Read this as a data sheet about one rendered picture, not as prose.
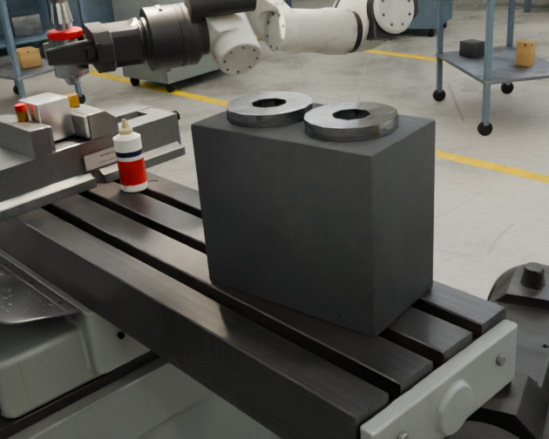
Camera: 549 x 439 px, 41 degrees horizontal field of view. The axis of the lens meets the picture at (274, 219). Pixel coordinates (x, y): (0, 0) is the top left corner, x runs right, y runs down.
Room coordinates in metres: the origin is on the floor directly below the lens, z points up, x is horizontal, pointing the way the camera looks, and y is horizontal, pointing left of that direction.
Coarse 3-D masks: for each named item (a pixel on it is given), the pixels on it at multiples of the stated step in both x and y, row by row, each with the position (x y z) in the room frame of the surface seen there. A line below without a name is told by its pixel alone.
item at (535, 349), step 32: (512, 288) 1.22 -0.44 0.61; (544, 288) 1.21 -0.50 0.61; (512, 320) 1.15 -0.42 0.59; (544, 320) 1.14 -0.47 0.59; (544, 352) 1.04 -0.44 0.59; (512, 384) 0.93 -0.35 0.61; (544, 384) 0.96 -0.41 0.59; (480, 416) 0.89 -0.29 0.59; (512, 416) 0.86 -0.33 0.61; (544, 416) 0.89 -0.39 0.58
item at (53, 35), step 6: (48, 30) 1.03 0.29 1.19; (54, 30) 1.03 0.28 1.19; (66, 30) 1.02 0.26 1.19; (72, 30) 1.01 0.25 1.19; (78, 30) 1.02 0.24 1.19; (48, 36) 1.02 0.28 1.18; (54, 36) 1.01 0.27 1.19; (60, 36) 1.01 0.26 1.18; (66, 36) 1.01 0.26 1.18; (72, 36) 1.01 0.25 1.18; (78, 36) 1.02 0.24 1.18
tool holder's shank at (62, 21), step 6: (54, 0) 1.02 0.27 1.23; (60, 0) 1.02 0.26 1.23; (66, 0) 1.03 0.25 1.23; (54, 6) 1.02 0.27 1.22; (60, 6) 1.02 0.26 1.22; (66, 6) 1.02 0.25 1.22; (54, 12) 1.02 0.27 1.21; (60, 12) 1.02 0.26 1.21; (66, 12) 1.02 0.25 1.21; (54, 18) 1.02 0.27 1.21; (60, 18) 1.02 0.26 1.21; (66, 18) 1.02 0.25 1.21; (72, 18) 1.03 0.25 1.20; (54, 24) 1.02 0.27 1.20; (60, 24) 1.02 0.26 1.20; (66, 24) 1.02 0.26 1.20; (60, 30) 1.02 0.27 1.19
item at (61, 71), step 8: (48, 40) 1.02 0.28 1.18; (64, 40) 1.01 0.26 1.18; (72, 40) 1.01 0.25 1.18; (80, 40) 1.02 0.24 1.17; (80, 64) 1.01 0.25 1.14; (56, 72) 1.02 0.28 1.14; (64, 72) 1.01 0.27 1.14; (72, 72) 1.01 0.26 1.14; (80, 72) 1.01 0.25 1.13; (88, 72) 1.03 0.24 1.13
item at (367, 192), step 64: (192, 128) 0.74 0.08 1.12; (256, 128) 0.70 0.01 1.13; (320, 128) 0.65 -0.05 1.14; (384, 128) 0.65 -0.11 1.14; (256, 192) 0.68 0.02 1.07; (320, 192) 0.63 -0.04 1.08; (384, 192) 0.61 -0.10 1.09; (256, 256) 0.69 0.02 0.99; (320, 256) 0.64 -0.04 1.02; (384, 256) 0.61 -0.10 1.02; (384, 320) 0.61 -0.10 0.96
